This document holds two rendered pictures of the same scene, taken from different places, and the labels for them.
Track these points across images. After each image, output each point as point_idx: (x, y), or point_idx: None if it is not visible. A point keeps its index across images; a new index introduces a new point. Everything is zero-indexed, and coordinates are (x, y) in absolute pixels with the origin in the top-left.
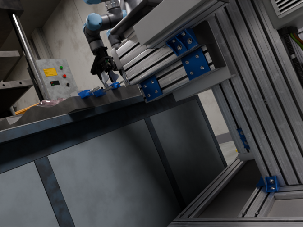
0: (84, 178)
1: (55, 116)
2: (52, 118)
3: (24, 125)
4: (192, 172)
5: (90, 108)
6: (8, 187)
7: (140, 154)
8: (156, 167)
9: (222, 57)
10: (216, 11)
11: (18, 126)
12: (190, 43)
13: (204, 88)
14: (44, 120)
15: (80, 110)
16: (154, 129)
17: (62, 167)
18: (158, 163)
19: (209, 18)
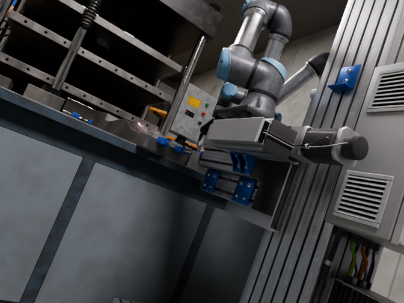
0: (107, 202)
1: (124, 139)
2: (121, 139)
3: (96, 128)
4: (212, 294)
5: (159, 155)
6: (51, 159)
7: (172, 228)
8: (177, 254)
9: (273, 205)
10: (310, 163)
11: (91, 125)
12: (246, 169)
13: (246, 220)
14: (114, 136)
15: (148, 150)
16: (210, 221)
17: (98, 179)
18: (183, 252)
19: (291, 163)
